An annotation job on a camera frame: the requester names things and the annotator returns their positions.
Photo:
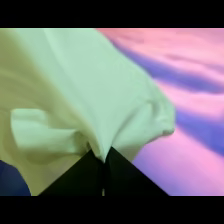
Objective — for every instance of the white shirt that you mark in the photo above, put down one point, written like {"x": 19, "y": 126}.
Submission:
{"x": 76, "y": 83}

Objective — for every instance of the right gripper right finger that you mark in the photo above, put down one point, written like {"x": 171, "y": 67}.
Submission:
{"x": 130, "y": 180}

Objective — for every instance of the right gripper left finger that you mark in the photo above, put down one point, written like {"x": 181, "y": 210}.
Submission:
{"x": 80, "y": 180}

